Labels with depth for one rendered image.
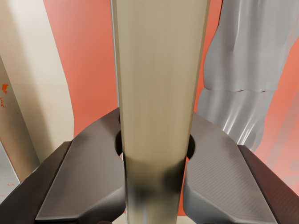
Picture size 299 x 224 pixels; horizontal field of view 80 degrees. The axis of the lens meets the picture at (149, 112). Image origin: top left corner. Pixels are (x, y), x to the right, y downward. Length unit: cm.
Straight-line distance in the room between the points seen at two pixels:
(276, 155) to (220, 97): 11
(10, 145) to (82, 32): 13
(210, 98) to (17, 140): 20
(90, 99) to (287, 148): 23
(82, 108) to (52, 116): 3
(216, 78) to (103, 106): 11
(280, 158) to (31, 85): 29
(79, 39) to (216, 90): 13
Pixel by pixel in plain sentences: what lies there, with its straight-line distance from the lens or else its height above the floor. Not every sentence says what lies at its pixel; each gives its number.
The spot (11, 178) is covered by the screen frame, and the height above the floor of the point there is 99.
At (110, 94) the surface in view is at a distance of 18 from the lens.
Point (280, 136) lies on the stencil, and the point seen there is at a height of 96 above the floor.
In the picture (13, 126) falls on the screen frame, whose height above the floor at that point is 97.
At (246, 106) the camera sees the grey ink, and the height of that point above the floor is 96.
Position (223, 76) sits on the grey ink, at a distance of 18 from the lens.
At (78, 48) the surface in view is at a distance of 18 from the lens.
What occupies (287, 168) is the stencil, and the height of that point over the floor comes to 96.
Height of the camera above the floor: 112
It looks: 62 degrees down
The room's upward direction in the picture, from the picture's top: 178 degrees counter-clockwise
